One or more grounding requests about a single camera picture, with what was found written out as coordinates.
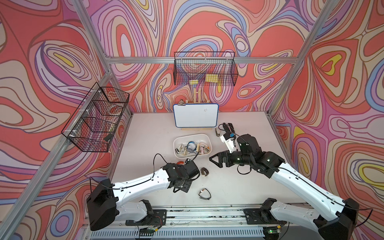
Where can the black wire basket back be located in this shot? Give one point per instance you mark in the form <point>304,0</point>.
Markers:
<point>194,65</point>

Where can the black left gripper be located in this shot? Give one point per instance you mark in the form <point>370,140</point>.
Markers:
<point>187,187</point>

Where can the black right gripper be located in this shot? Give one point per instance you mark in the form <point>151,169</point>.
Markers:
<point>225,154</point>

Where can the blue translucent watch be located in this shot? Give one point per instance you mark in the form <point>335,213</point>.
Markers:
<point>192,147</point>

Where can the dark brown leather watch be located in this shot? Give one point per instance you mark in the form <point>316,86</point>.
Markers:
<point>204,172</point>

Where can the small yellow note pad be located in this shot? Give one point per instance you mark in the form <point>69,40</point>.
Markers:
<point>193,82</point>

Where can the white band watch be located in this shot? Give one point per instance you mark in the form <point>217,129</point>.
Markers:
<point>181,150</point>

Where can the black wire basket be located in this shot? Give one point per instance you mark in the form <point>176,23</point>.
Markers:
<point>93,126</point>
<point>194,65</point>

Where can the cream strap watch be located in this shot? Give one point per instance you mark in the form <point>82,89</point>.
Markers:
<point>203,149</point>

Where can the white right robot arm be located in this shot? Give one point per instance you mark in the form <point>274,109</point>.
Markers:
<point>331,216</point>

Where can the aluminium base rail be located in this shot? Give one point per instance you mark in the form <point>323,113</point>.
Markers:
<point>222,222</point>

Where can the black stapler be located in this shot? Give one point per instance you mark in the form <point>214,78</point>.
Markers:
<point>229,132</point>

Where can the yellow sticky notes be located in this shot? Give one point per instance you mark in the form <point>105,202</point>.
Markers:
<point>211,78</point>

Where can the black wire basket left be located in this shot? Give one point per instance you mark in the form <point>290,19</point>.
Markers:
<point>93,126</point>

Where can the small white whiteboard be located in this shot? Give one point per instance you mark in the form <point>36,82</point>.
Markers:
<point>196,115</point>

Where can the white plastic storage box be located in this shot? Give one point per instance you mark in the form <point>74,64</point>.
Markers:
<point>198,138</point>

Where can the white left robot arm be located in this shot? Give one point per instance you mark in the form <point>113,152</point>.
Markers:
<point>109,201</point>

